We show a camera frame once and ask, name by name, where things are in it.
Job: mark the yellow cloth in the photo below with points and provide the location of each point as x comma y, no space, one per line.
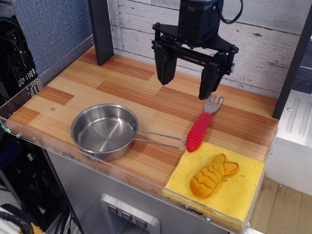
231,200

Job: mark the clear acrylic table guard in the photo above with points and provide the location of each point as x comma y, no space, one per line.
243,124

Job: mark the dark right support post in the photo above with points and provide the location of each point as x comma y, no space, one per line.
294,67

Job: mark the small stainless steel pot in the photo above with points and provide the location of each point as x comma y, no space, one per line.
109,131

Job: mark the white appliance at right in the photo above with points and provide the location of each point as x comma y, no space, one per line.
290,159

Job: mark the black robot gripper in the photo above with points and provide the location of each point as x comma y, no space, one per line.
195,39

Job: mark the stainless steel cabinet with dispenser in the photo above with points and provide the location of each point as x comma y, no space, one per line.
128,195

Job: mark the black equipment rack with cables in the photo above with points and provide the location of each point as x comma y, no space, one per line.
25,169

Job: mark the red handled metal fork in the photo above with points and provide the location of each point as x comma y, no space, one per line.
199,128

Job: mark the orange plush shrimp toy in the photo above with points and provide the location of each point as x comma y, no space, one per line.
209,176

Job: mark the dark support post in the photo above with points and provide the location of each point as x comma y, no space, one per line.
101,28
294,67

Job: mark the dark left support post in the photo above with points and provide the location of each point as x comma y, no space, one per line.
101,28

